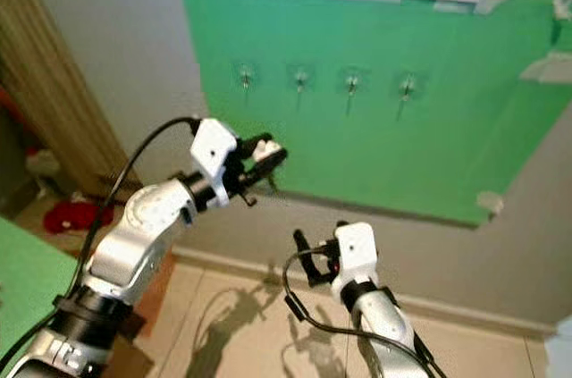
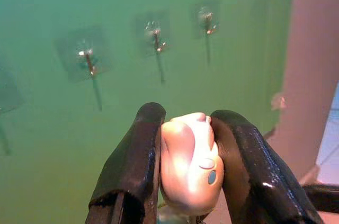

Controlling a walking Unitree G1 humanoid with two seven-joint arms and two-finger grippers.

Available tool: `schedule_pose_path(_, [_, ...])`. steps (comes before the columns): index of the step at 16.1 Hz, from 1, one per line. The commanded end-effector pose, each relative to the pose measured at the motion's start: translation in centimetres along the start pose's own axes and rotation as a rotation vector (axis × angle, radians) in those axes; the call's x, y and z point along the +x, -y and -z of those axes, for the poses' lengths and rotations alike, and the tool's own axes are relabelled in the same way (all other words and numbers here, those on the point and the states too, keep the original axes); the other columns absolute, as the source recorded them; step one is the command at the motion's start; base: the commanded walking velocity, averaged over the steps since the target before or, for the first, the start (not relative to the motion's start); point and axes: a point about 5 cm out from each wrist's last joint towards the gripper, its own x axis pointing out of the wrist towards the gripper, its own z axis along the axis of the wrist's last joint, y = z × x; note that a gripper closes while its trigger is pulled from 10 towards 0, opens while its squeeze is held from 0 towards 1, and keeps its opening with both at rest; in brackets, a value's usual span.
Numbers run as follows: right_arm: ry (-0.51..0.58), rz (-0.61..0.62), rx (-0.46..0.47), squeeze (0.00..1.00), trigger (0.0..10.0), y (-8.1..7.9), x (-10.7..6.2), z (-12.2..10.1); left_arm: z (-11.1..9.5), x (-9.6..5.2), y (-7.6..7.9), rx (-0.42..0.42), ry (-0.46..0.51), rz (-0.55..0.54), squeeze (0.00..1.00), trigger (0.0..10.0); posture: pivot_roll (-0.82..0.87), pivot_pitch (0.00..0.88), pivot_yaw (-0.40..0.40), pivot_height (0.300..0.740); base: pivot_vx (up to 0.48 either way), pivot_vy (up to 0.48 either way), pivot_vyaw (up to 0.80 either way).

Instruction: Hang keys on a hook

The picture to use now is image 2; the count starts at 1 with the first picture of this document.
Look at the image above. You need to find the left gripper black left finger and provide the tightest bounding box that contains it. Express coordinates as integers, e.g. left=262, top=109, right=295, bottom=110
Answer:
left=84, top=102, right=167, bottom=224

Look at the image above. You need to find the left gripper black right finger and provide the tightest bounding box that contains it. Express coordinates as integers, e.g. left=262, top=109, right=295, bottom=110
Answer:
left=210, top=109, right=324, bottom=224

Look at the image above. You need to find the clear adhesive metal hook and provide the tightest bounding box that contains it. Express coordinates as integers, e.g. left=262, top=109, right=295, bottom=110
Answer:
left=192, top=1, right=222, bottom=39
left=54, top=25, right=112, bottom=83
left=135, top=11, right=170, bottom=57
left=0, top=69, right=26, bottom=115

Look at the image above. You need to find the small clear tape piece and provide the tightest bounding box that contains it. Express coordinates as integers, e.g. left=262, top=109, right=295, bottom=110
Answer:
left=271, top=93, right=288, bottom=111

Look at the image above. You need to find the green wall board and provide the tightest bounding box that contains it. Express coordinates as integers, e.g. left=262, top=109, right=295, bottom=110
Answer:
left=0, top=0, right=296, bottom=224

